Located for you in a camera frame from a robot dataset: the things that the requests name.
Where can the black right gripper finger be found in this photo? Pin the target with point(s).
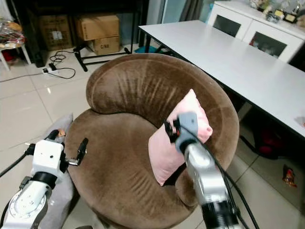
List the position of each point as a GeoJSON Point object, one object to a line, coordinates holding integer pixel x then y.
{"type": "Point", "coordinates": [169, 132]}

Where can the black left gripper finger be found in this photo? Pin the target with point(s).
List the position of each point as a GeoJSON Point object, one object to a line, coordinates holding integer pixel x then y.
{"type": "Point", "coordinates": [53, 135]}
{"type": "Point", "coordinates": [83, 149]}

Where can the pink square pillow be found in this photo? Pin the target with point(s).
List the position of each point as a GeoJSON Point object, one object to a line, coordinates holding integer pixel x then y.
{"type": "Point", "coordinates": [164, 152]}

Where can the brown round velvet sofa chair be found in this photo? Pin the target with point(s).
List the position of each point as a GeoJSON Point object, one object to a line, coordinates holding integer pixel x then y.
{"type": "Point", "coordinates": [119, 186]}

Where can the white power strip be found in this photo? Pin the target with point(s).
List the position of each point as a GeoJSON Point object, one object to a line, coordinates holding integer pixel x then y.
{"type": "Point", "coordinates": [51, 71]}

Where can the white stool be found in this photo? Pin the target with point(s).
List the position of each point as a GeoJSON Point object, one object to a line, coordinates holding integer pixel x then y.
{"type": "Point", "coordinates": [24, 53]}

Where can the white rectangular table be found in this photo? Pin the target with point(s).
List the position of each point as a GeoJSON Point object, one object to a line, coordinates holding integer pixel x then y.
{"type": "Point", "coordinates": [233, 62]}

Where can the dark red bag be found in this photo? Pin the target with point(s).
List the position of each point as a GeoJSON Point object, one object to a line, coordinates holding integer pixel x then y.
{"type": "Point", "coordinates": [269, 139]}

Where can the cardboard box with white label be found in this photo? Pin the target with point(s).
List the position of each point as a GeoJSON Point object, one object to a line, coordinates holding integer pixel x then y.
{"type": "Point", "coordinates": [55, 32]}

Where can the small printed cardboard box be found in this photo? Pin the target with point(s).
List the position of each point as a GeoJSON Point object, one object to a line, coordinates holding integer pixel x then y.
{"type": "Point", "coordinates": [105, 45]}

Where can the cellophane wrapped gift basket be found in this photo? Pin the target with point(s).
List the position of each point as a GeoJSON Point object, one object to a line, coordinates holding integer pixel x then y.
{"type": "Point", "coordinates": [10, 34]}

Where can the wide plain cardboard box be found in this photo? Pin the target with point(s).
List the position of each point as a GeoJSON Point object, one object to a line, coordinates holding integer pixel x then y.
{"type": "Point", "coordinates": [97, 26]}

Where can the orange snack packet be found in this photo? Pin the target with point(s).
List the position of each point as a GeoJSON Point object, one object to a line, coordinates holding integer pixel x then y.
{"type": "Point", "coordinates": [290, 175]}

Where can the grey curtain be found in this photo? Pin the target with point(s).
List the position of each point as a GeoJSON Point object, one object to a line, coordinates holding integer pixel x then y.
{"type": "Point", "coordinates": [192, 9]}

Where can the white cabinet with glass doors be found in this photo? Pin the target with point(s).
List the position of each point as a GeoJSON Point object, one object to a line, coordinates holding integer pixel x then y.
{"type": "Point", "coordinates": [248, 21]}

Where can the glass dish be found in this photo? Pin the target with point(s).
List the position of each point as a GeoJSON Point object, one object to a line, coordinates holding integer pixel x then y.
{"type": "Point", "coordinates": [273, 16]}

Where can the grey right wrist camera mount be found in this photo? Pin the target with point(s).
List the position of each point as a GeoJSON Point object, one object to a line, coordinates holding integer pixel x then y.
{"type": "Point", "coordinates": [188, 131]}

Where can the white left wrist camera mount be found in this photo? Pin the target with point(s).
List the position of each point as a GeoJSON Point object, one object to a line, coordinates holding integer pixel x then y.
{"type": "Point", "coordinates": [47, 155]}

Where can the black metal desk frame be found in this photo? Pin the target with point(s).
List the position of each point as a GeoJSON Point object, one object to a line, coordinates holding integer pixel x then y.
{"type": "Point", "coordinates": [136, 14]}

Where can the small dark picture frame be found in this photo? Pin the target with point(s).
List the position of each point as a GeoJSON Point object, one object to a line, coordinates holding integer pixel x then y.
{"type": "Point", "coordinates": [290, 18]}

